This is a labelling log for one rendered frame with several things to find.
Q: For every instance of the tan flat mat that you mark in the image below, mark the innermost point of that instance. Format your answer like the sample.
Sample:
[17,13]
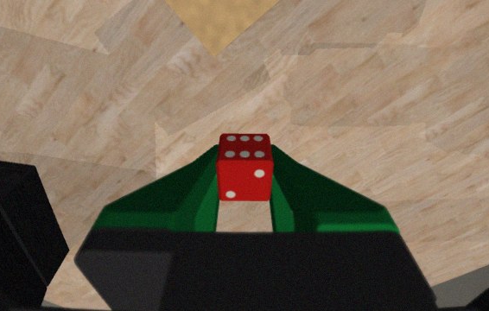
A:
[216,23]

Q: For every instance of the red die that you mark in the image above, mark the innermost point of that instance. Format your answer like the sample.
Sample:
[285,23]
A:
[244,167]

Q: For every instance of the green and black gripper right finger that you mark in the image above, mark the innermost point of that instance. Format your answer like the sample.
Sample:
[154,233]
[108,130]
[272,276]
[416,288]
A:
[319,204]

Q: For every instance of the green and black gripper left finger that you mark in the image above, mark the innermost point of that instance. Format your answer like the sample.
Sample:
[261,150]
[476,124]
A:
[171,201]

